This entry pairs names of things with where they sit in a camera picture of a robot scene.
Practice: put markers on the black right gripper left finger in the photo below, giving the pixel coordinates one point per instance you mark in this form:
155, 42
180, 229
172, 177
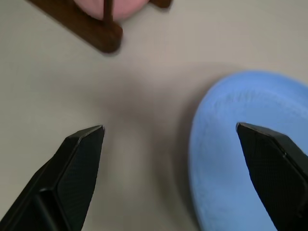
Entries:
60, 183

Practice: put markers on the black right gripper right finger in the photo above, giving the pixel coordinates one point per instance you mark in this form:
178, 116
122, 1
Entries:
279, 175

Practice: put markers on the dark wooden dish rack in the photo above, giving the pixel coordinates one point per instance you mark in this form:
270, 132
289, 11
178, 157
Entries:
96, 33

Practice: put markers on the blue plate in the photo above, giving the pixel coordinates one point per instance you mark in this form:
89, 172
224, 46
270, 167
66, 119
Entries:
223, 154

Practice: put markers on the pink plate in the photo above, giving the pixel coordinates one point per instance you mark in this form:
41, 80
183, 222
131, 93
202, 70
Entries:
120, 8

